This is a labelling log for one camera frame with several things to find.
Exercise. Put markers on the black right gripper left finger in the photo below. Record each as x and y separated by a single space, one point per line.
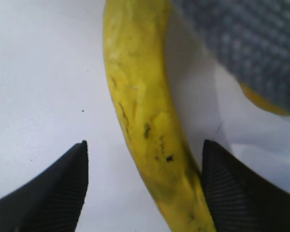
53 200

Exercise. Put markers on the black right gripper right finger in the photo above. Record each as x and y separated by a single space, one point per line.
239 199

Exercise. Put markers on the yellow pear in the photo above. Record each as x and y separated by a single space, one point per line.
262 103

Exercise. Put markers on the navy and white lunch bag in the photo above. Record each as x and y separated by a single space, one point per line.
250 40

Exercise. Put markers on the yellow banana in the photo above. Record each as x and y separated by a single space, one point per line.
134 33

